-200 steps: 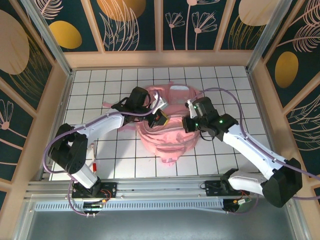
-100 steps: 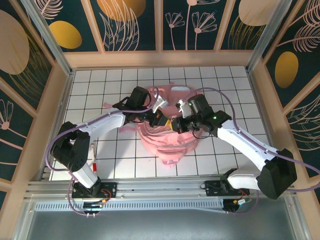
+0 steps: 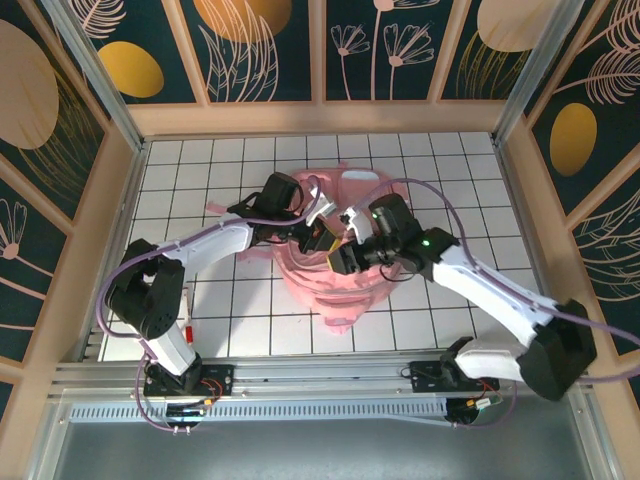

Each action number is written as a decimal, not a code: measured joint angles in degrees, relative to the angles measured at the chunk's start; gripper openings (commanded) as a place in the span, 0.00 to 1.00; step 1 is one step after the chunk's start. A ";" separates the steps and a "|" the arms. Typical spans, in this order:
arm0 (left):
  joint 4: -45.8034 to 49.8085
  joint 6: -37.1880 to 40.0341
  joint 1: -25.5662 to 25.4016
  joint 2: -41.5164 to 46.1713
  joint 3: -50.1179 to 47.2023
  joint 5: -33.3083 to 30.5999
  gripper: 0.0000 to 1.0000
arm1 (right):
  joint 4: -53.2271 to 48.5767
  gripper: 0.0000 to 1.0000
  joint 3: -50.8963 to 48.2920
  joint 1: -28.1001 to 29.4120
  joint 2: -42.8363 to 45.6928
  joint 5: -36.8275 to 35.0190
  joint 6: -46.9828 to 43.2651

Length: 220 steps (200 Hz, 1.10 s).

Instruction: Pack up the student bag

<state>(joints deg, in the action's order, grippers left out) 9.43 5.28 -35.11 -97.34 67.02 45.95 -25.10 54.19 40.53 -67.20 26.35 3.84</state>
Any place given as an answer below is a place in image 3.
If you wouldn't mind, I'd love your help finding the pink student backpack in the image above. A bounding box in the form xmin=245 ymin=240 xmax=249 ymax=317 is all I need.
xmin=204 ymin=167 xmax=416 ymax=337

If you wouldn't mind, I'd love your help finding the white and red marker pen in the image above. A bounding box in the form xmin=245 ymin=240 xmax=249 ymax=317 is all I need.
xmin=181 ymin=293 xmax=196 ymax=347

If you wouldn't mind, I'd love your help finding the small controller board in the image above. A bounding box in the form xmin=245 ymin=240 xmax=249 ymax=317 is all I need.
xmin=164 ymin=399 xmax=207 ymax=432
xmin=447 ymin=394 xmax=505 ymax=429

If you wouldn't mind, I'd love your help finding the grey sheet metal shelf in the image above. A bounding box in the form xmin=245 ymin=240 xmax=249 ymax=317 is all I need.
xmin=29 ymin=419 xmax=614 ymax=480

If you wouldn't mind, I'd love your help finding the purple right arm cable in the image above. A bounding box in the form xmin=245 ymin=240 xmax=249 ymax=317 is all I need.
xmin=349 ymin=177 xmax=640 ymax=431

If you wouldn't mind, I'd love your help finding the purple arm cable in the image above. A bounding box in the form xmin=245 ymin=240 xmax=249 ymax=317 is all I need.
xmin=97 ymin=177 xmax=324 ymax=435
xmin=349 ymin=177 xmax=640 ymax=431

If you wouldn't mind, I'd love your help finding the aluminium mounting rail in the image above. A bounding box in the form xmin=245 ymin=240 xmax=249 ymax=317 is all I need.
xmin=49 ymin=352 xmax=590 ymax=401

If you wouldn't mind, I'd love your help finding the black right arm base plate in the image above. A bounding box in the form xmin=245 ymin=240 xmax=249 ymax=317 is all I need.
xmin=409 ymin=360 xmax=501 ymax=394

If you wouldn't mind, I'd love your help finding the aluminium side rail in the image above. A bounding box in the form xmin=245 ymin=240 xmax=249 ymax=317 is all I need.
xmin=79 ymin=142 xmax=149 ymax=362
xmin=492 ymin=139 xmax=575 ymax=354

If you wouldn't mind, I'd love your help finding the grey slotted cable duct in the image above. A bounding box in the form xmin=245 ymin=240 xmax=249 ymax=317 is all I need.
xmin=69 ymin=397 xmax=451 ymax=425

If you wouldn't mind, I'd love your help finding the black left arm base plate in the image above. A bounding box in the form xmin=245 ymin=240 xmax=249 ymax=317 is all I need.
xmin=143 ymin=363 xmax=236 ymax=397

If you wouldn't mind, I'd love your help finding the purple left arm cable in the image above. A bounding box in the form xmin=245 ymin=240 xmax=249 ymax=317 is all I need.
xmin=97 ymin=177 xmax=324 ymax=435

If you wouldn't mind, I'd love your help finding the aluminium corner post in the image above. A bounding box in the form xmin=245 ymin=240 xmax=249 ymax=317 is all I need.
xmin=492 ymin=0 xmax=572 ymax=146
xmin=42 ymin=0 xmax=147 ymax=151

